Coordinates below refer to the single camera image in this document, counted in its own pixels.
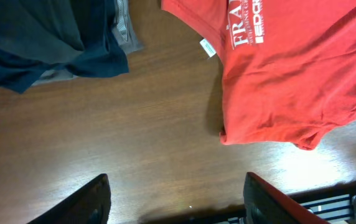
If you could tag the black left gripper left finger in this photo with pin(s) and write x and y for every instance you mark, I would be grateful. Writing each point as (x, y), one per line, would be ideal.
(90, 204)

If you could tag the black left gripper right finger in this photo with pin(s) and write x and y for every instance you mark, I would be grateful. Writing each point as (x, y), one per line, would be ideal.
(264, 203)

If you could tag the red t-shirt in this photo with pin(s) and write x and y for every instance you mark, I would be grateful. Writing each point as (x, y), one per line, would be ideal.
(289, 66)

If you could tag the navy blue folded shirt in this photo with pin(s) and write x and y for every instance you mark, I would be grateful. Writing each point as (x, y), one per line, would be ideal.
(102, 57)

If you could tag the black folded shirt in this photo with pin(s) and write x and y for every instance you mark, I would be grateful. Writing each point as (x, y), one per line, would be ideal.
(40, 30)

